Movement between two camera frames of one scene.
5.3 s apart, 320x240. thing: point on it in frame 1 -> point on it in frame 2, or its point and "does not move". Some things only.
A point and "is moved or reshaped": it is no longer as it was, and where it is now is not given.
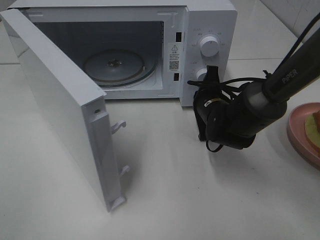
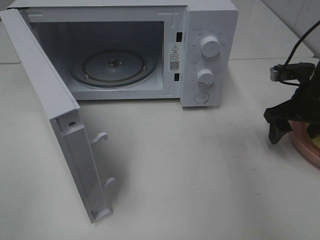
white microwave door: [75, 102] is moved or reshaped
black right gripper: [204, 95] -> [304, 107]
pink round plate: [297, 134] does not move
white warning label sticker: [174, 57] does not move
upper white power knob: [210, 46] does not move
